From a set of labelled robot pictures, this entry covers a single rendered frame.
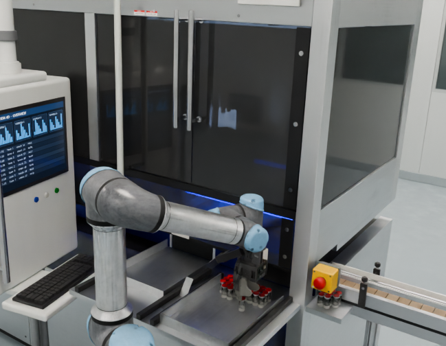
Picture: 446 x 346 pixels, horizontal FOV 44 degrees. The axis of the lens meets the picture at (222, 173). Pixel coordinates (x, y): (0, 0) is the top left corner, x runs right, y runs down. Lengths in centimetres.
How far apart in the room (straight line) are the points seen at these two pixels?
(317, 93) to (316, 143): 16
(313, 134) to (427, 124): 472
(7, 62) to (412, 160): 512
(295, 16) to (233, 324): 97
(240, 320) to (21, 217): 91
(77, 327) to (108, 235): 139
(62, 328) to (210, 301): 116
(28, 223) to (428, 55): 495
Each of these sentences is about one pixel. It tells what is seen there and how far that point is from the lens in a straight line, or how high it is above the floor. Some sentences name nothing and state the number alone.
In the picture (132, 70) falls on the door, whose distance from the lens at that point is 212.
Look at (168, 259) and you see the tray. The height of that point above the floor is 88.
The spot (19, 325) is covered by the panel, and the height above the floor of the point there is 18.
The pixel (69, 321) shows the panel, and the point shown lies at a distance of 283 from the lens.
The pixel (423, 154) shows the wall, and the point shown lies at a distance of 647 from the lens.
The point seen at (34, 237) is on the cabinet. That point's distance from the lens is 226.
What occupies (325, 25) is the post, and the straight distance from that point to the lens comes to 168.
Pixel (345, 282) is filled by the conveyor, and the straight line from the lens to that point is 201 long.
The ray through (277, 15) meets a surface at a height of 183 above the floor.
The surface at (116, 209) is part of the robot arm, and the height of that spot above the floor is 138.
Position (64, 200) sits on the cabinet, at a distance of 236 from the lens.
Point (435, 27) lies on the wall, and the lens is 630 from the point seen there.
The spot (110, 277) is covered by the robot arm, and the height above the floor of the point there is 115.
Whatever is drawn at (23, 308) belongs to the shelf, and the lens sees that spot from 210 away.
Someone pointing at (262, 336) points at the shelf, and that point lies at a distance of 176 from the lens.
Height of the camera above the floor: 186
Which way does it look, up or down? 17 degrees down
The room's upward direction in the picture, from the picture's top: 2 degrees clockwise
